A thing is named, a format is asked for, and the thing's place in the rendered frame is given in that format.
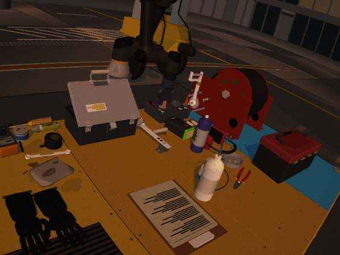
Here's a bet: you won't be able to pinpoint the thin black hose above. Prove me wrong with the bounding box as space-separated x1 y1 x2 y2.
159 0 192 47

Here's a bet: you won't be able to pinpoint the white wrench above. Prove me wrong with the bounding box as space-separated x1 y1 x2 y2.
25 149 72 160

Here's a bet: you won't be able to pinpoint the red handled pliers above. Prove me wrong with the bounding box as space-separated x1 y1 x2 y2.
232 166 252 190

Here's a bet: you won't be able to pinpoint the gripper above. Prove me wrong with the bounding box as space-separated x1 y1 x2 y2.
157 77 177 103

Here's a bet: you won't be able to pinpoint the white stay bar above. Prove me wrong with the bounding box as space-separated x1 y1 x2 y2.
136 118 172 151

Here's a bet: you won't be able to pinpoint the red cable reel frame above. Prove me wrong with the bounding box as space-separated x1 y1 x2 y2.
186 67 274 140

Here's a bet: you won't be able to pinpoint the brown clipboard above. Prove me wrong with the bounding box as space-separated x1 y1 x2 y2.
128 179 228 255

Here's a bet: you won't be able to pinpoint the black cylinder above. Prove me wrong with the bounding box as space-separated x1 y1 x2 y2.
177 42 198 58

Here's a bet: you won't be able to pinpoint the blue mat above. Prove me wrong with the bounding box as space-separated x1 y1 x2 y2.
189 110 340 212

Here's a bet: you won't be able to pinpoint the printed paper sheet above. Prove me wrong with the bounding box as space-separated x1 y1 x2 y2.
129 180 219 249

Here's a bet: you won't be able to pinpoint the blue and white tin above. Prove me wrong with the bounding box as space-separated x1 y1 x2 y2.
13 124 30 142

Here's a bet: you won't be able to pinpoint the stained grey tray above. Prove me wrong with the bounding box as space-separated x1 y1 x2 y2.
29 156 75 187

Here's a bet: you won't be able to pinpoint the yellow vehicle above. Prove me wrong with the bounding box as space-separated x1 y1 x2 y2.
119 13 192 54

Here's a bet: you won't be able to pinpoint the grey door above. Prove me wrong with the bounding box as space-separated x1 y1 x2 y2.
274 8 296 41
222 0 240 23

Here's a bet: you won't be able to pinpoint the dark battery box body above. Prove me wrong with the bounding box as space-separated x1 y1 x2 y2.
64 105 140 146

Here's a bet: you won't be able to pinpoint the white brake lever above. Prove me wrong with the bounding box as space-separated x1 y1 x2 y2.
187 71 205 110

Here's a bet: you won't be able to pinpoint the black floor grating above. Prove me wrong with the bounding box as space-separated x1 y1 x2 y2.
4 222 124 255

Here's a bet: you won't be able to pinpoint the small red box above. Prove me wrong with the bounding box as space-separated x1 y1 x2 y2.
204 125 227 151

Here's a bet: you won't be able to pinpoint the dark tray with green end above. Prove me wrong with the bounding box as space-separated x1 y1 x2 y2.
164 116 198 140

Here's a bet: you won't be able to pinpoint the white plastic bottle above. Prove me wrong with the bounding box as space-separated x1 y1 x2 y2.
194 153 225 203

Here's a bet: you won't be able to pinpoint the black box handle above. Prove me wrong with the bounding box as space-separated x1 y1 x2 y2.
275 130 309 146

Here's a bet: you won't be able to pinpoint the yellow screwdriver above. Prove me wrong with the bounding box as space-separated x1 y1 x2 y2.
8 116 53 129

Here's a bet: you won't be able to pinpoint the orange multimeter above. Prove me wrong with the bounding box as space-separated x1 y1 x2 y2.
0 125 20 159

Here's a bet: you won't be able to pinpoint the purple spray can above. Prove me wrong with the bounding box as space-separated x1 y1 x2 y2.
189 115 212 154

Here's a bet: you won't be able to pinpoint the dark control panel box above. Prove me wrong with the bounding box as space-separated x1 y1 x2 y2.
144 99 191 124

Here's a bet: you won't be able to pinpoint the white lid handle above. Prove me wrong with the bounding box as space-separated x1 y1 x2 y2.
89 69 111 86

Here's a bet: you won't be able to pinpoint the black box with red lid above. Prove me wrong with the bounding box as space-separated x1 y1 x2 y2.
251 128 322 184

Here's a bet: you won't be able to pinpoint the black tape roll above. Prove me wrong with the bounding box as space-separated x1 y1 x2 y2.
39 131 63 151

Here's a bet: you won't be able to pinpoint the grey battery lid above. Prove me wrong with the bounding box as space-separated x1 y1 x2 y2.
66 78 142 128

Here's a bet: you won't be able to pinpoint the black glove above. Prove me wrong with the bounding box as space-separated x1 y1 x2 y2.
33 187 90 248
2 190 52 255

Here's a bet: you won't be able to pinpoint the grey round dish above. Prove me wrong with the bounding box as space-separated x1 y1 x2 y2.
221 152 244 169

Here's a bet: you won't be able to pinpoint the green torch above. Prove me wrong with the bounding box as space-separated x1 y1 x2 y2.
31 121 61 134

